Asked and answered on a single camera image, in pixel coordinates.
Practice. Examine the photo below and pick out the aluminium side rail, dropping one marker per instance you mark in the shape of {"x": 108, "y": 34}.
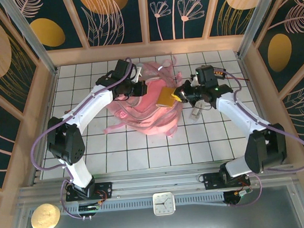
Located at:
{"x": 50, "y": 95}

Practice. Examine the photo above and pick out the white square clock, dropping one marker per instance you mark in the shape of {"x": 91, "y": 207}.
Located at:
{"x": 163, "y": 204}

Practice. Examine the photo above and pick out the tan leather wallet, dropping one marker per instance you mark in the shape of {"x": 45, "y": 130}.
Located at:
{"x": 166, "y": 97}

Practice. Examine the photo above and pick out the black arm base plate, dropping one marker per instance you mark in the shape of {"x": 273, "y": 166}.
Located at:
{"x": 211, "y": 181}
{"x": 105, "y": 189}

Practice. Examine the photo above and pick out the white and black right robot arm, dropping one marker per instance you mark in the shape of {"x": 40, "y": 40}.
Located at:
{"x": 238, "y": 115}

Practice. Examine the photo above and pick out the round yellow sponge disc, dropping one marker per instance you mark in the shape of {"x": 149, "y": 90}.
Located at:
{"x": 45, "y": 217}

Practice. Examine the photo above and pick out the pink school backpack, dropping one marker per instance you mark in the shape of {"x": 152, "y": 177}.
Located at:
{"x": 152, "y": 119}

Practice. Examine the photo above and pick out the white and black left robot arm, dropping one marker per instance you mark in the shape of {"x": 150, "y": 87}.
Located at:
{"x": 89, "y": 108}

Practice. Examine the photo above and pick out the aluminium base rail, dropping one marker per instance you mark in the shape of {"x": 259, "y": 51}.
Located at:
{"x": 156, "y": 182}

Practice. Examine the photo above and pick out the black charger board orange connectors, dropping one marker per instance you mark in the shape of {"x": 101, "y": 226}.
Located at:
{"x": 220, "y": 73}

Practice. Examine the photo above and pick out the small clear plastic packet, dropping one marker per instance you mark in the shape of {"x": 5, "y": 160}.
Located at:
{"x": 195, "y": 114}

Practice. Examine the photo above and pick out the aluminium corner post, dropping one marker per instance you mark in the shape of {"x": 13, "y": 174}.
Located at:
{"x": 259, "y": 15}
{"x": 28, "y": 31}

